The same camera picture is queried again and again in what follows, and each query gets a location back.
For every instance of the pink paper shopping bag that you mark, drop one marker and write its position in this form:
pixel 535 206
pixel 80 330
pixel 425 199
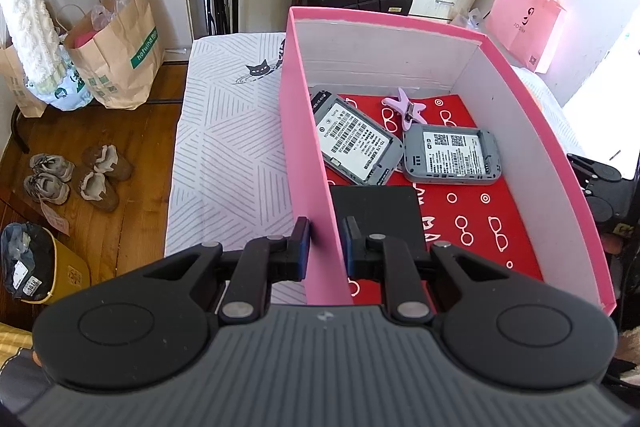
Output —
pixel 520 22

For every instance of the grey pocket router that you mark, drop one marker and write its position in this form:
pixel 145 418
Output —
pixel 450 152
pixel 350 137

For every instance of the yellow woven mat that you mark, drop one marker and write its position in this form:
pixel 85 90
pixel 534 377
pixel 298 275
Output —
pixel 12 342

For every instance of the black power bank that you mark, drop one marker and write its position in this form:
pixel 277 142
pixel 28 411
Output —
pixel 380 212

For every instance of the blue white plastic bag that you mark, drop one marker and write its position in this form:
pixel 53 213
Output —
pixel 65 92

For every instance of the clear plastic bag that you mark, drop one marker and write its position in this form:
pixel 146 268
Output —
pixel 470 19

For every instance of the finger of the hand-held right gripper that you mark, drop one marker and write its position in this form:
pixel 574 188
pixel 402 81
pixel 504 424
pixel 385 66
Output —
pixel 597 169

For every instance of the red patterned cloth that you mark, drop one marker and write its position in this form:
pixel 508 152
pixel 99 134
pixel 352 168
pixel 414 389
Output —
pixel 480 217

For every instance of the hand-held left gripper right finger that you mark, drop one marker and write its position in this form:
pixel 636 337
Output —
pixel 350 252

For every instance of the yellow trash bin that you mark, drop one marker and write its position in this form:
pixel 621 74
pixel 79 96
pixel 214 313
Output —
pixel 65 272

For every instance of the purple star clip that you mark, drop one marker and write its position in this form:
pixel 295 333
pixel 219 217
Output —
pixel 404 109

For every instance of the large brown paper bag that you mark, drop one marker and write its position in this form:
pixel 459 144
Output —
pixel 120 67

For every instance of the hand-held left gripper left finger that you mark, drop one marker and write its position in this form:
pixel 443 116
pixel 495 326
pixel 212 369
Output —
pixel 302 252

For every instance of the pink cardboard box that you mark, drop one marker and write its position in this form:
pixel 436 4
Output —
pixel 300 132

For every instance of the black clothes rack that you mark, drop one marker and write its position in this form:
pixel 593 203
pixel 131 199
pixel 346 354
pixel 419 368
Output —
pixel 20 134

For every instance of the grey sneaker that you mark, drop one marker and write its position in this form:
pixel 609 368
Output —
pixel 47 189
pixel 52 167

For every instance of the white fluffy robe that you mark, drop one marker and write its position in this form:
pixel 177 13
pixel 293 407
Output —
pixel 30 22

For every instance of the brown fuzzy boot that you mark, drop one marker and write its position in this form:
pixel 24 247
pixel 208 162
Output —
pixel 97 192
pixel 107 162

